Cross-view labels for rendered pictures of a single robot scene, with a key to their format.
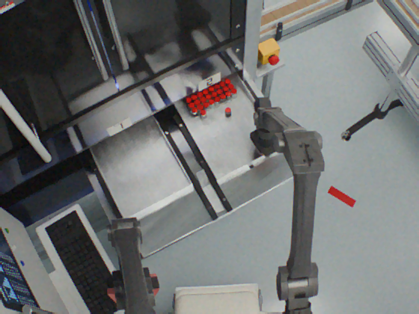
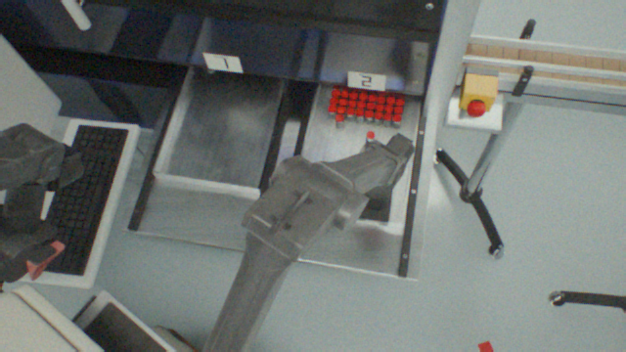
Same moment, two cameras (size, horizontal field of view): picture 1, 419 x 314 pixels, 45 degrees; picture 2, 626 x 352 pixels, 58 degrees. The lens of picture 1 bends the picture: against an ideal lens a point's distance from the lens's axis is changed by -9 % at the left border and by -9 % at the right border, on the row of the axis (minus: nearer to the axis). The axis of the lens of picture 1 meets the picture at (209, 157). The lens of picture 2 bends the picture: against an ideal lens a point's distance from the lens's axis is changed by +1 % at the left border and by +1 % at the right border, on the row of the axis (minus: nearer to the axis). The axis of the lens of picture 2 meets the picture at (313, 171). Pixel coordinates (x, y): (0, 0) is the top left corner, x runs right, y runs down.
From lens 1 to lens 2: 0.75 m
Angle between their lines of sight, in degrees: 17
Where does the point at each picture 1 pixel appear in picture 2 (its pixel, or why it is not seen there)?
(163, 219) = (197, 205)
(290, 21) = (555, 78)
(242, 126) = not seen: hidden behind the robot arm
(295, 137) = (305, 177)
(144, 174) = (221, 142)
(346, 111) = (582, 270)
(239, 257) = (317, 332)
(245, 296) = not seen: outside the picture
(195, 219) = (230, 233)
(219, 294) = (54, 332)
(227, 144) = not seen: hidden behind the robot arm
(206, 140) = (320, 154)
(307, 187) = (256, 268)
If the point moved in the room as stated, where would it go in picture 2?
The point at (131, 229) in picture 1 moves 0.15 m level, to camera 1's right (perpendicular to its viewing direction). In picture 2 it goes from (21, 149) to (92, 204)
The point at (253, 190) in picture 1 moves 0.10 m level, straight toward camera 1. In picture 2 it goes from (323, 250) to (288, 279)
